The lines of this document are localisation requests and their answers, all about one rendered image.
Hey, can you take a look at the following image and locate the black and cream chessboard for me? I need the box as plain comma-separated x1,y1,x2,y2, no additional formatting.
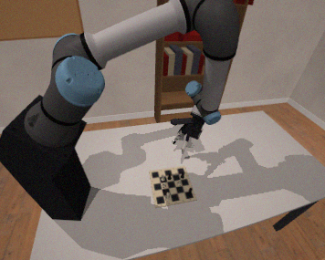
149,166,197,208

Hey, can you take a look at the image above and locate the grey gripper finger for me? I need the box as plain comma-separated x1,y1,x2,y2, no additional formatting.
182,128,194,154
173,128,185,144

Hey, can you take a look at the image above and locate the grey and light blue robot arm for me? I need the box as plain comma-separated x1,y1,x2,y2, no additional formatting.
24,0,239,147

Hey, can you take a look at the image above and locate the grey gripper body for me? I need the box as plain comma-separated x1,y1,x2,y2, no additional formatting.
182,112,205,140

